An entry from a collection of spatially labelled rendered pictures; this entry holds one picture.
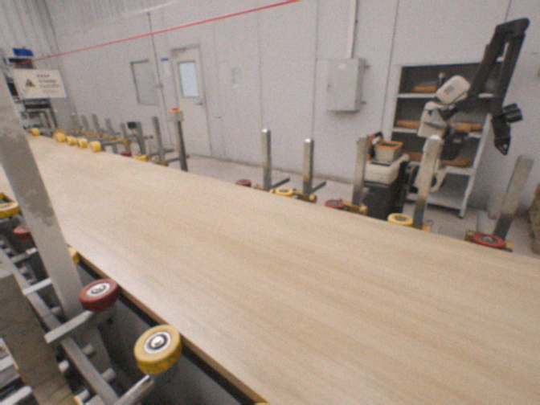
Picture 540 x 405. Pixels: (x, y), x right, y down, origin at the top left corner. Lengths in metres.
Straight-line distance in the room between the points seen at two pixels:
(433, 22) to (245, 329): 3.62
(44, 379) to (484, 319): 0.77
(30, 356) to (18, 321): 0.06
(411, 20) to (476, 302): 3.42
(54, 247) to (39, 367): 0.35
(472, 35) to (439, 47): 0.29
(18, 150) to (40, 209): 0.13
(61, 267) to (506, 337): 0.98
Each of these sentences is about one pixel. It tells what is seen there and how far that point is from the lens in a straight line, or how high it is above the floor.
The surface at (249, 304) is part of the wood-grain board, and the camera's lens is 0.64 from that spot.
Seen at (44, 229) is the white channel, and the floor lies 1.05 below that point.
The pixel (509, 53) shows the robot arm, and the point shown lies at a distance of 1.94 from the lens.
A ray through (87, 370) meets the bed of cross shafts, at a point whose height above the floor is 0.84.
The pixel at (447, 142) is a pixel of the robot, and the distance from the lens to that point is 2.07.
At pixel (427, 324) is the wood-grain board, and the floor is 0.90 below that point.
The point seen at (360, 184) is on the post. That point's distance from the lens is 1.20.
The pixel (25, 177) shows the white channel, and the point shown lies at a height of 1.18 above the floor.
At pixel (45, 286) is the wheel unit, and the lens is 1.02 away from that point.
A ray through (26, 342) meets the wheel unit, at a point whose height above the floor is 1.04.
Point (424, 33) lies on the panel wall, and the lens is 3.83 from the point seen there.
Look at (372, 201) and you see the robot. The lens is 2.13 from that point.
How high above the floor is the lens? 1.34
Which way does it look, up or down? 23 degrees down
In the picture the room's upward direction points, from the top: 1 degrees counter-clockwise
